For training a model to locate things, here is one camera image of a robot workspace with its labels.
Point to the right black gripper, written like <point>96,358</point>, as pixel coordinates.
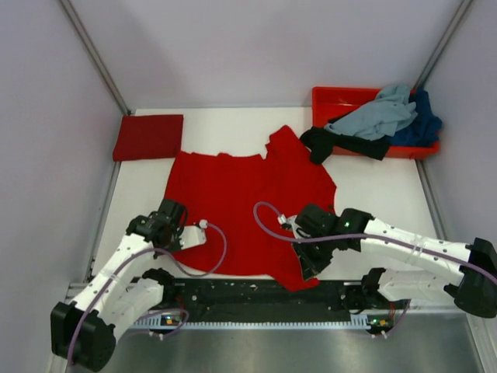
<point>311,266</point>

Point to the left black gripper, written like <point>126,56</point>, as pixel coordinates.
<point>177,230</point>

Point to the bright red t-shirt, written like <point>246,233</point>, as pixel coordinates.
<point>223,189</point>

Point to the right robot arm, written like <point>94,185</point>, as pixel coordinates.
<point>440,271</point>

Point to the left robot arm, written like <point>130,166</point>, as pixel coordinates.
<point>86,330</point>

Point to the folded dark red t-shirt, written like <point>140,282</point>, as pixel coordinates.
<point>148,137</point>

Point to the black t-shirt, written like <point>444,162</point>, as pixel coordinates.
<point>321,144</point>

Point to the light blue t-shirt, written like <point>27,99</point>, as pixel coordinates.
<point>390,112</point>

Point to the red plastic bin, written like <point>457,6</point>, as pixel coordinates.
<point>332,102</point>

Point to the dark blue t-shirt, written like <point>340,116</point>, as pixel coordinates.
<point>424,130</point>

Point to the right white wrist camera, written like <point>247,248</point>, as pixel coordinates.
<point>287,223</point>

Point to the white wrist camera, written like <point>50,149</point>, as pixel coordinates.
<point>194,235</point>
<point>287,223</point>

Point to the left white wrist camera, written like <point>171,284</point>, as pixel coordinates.
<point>194,235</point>

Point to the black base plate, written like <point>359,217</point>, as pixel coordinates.
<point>214,300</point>

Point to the grey cable duct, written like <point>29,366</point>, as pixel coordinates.
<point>359,322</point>

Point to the aluminium frame rail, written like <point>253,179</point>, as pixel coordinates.
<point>458,211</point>

